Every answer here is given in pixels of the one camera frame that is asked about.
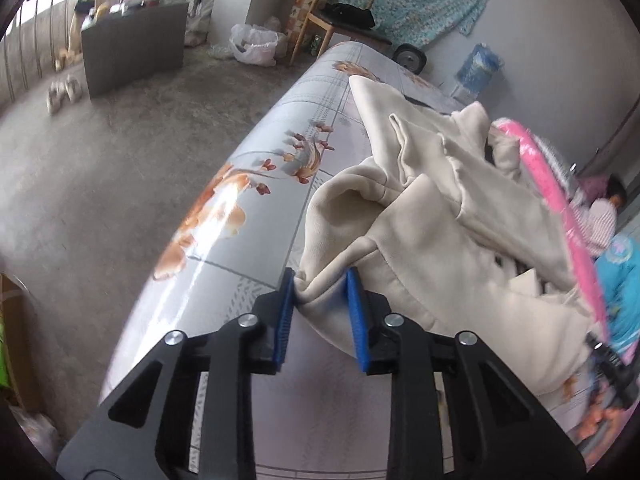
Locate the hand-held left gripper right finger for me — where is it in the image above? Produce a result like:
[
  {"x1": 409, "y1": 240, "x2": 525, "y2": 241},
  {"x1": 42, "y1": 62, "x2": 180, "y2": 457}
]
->
[{"x1": 346, "y1": 266, "x2": 587, "y2": 480}]

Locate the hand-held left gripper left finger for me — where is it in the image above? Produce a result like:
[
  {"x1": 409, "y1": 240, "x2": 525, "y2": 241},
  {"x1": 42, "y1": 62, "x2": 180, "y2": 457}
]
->
[{"x1": 56, "y1": 267, "x2": 296, "y2": 480}]

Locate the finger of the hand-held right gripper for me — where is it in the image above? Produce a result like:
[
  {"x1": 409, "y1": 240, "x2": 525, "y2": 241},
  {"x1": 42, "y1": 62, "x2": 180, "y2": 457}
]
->
[{"x1": 582, "y1": 335, "x2": 640, "y2": 411}]

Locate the cream hooded jacket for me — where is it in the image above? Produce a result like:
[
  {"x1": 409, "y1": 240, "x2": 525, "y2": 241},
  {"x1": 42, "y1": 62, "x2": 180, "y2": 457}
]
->
[{"x1": 292, "y1": 74, "x2": 601, "y2": 398}]

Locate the blue patterned quilt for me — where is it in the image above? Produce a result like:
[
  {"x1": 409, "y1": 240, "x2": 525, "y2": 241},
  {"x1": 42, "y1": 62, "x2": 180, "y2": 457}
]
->
[{"x1": 597, "y1": 232, "x2": 640, "y2": 361}]

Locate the floral sheet bed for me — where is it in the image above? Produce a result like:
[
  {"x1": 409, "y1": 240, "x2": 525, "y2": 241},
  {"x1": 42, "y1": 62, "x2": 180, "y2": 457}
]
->
[{"x1": 97, "y1": 42, "x2": 631, "y2": 476}]

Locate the pink floral blanket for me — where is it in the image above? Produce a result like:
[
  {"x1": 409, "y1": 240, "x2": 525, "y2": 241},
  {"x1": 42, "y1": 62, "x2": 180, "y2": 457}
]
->
[{"x1": 487, "y1": 117, "x2": 611, "y2": 341}]

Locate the silver lace-edged pillow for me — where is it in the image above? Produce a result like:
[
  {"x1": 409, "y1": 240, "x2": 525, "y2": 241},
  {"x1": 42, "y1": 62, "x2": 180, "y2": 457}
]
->
[{"x1": 537, "y1": 135, "x2": 581, "y2": 186}]

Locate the black round fan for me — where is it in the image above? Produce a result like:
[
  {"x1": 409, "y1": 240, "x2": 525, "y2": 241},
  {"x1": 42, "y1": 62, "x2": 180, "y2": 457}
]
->
[{"x1": 392, "y1": 42, "x2": 428, "y2": 73}]

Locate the blue water jug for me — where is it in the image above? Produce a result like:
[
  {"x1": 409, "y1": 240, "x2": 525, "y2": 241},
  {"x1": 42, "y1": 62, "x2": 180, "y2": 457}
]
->
[{"x1": 452, "y1": 42, "x2": 503, "y2": 103}]

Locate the white plastic bag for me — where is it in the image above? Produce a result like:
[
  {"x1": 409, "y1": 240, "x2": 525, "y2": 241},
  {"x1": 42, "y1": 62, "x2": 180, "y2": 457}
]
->
[{"x1": 229, "y1": 22, "x2": 281, "y2": 67}]

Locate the wooden chair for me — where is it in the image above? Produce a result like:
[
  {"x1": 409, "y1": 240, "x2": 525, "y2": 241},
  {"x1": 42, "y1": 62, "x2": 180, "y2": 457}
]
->
[{"x1": 290, "y1": 0, "x2": 393, "y2": 66}]

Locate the black bag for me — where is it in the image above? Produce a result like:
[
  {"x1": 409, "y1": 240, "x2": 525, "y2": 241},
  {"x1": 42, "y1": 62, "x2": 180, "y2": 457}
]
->
[{"x1": 324, "y1": 2, "x2": 376, "y2": 31}]

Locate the grey cabinet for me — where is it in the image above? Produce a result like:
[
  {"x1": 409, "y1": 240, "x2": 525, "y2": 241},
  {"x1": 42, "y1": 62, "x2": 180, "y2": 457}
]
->
[{"x1": 81, "y1": 0, "x2": 190, "y2": 100}]

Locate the teal patterned hanging cloth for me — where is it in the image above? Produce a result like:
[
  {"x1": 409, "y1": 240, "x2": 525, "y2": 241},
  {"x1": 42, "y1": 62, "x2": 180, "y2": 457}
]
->
[{"x1": 340, "y1": 0, "x2": 501, "y2": 46}]

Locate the metal window railing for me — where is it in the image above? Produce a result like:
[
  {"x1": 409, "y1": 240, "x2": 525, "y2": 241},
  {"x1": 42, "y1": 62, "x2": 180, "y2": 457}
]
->
[{"x1": 0, "y1": 0, "x2": 116, "y2": 106}]

